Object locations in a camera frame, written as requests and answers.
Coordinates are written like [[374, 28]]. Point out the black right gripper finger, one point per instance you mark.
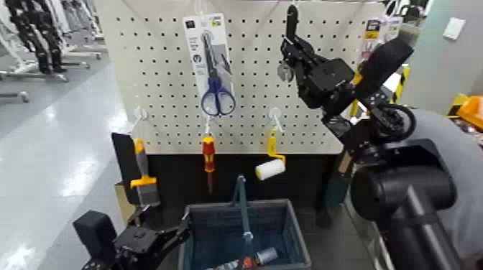
[[300, 49], [305, 81]]

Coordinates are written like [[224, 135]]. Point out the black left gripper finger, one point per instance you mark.
[[173, 233], [139, 215]]

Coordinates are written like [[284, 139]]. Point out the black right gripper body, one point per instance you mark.
[[330, 81]]

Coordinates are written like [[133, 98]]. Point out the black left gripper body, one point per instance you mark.
[[137, 245]]

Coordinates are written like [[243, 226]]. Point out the black wrench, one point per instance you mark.
[[291, 19]]

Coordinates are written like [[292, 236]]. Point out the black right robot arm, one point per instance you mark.
[[400, 196]]

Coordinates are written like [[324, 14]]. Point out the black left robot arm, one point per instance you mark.
[[100, 264]]

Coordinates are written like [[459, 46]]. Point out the blue grey plastic crate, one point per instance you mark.
[[296, 233]]

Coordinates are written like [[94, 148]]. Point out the brown cardboard piece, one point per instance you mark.
[[124, 211]]

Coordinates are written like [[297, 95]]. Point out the white pegboard hook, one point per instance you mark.
[[140, 113], [275, 115], [208, 124]]

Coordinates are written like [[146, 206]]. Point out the black stand backing panel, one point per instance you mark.
[[177, 177]]

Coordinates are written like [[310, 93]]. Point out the black flat panel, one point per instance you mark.
[[122, 162]]

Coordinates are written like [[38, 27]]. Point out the white pegboard panel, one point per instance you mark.
[[245, 113]]

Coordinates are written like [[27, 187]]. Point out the red and yellow screwdriver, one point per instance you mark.
[[208, 151]]

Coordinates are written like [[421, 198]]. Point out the grey capped sealant tube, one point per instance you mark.
[[266, 255]]

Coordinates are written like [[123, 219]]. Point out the blue scissors in card package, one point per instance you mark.
[[200, 41]]

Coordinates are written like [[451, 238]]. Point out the black background device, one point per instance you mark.
[[413, 13]]

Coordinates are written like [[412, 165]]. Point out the yellow plastic case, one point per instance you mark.
[[471, 109]]

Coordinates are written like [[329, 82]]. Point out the person in grey shirt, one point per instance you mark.
[[468, 158]]

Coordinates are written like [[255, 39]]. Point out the black robot on stand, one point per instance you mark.
[[41, 37]]

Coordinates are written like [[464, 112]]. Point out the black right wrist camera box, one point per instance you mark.
[[385, 64]]

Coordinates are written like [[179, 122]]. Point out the yellow black striped post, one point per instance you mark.
[[403, 81]]

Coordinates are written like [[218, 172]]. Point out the white wall switch plate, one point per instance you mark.
[[454, 29]]

